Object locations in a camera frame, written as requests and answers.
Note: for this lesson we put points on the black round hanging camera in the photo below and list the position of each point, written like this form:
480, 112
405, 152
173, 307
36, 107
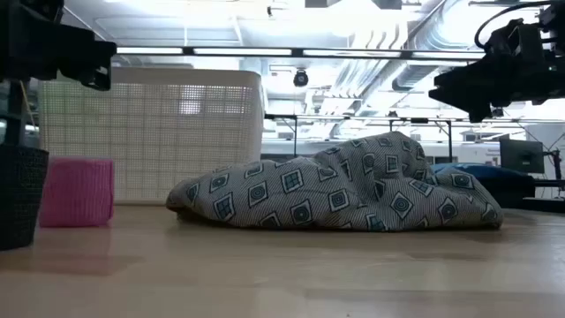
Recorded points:
300, 78

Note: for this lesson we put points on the pink bandage roll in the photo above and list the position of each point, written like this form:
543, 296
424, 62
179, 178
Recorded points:
77, 194

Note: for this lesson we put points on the LED light bar frame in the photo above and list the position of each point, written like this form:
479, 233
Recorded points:
243, 51

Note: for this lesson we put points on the black computer monitor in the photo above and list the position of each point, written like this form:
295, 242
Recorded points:
521, 156

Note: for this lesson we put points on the grey patterned cloth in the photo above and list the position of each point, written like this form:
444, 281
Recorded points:
309, 194

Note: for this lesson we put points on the black background desk frame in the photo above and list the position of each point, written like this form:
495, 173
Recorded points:
449, 132

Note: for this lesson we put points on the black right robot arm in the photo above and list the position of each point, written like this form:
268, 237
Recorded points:
557, 84

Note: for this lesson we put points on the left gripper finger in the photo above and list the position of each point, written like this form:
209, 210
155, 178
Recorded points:
88, 50
99, 79

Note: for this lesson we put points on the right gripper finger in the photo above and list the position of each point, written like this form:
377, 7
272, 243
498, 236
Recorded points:
468, 99
463, 77

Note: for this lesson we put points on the blue first aid pouch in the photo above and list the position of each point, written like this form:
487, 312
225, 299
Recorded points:
507, 185

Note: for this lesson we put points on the white perforated plastic basket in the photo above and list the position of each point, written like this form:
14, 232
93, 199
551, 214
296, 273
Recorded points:
154, 132

